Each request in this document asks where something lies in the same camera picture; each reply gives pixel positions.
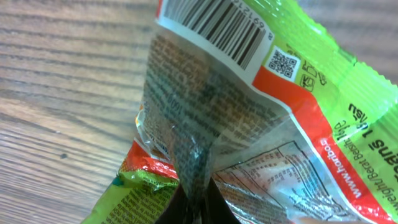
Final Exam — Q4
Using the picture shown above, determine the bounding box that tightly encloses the green candy bag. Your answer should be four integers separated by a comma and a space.
85, 0, 397, 223

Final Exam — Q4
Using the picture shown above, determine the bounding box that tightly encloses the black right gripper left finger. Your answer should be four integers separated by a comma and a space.
155, 184, 190, 224

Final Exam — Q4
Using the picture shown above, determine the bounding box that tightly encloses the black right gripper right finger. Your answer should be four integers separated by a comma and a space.
201, 179, 240, 224

